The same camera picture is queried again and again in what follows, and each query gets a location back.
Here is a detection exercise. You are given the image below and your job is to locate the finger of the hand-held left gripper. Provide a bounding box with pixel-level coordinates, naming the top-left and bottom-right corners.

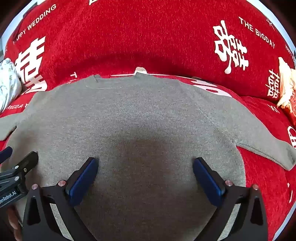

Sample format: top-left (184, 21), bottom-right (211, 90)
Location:
top-left (0, 151), bottom-right (39, 186)
top-left (0, 146), bottom-right (14, 164)

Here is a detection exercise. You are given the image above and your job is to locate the red patterned cushion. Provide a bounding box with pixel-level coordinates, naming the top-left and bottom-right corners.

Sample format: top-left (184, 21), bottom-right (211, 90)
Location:
top-left (285, 88), bottom-right (296, 127)

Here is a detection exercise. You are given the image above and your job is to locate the white floral blanket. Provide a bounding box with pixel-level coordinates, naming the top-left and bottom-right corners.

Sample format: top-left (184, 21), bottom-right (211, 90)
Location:
top-left (0, 58), bottom-right (23, 114)

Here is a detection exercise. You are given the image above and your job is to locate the red sofa with white print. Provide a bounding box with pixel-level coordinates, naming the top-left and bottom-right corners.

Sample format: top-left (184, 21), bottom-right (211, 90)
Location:
top-left (0, 0), bottom-right (296, 241)

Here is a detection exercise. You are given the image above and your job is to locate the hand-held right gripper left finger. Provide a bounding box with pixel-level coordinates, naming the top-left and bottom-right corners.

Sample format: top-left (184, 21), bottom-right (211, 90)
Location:
top-left (22, 157), bottom-right (100, 241)

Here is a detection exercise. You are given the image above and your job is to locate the grey knit sweater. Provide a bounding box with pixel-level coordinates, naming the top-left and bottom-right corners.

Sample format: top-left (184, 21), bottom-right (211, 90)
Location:
top-left (0, 72), bottom-right (296, 241)

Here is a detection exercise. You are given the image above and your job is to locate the person's left hand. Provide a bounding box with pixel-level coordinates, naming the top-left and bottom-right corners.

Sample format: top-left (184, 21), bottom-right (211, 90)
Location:
top-left (6, 205), bottom-right (24, 235)

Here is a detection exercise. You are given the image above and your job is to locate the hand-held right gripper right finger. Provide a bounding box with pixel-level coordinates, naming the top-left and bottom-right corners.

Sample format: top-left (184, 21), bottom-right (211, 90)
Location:
top-left (193, 157), bottom-right (269, 241)

